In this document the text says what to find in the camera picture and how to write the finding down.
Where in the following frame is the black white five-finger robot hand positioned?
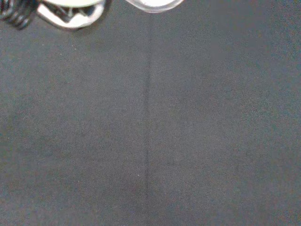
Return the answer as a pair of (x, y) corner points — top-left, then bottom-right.
(0, 0), (111, 31)

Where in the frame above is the black bench cloth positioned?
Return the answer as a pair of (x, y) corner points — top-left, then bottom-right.
(0, 0), (301, 226)

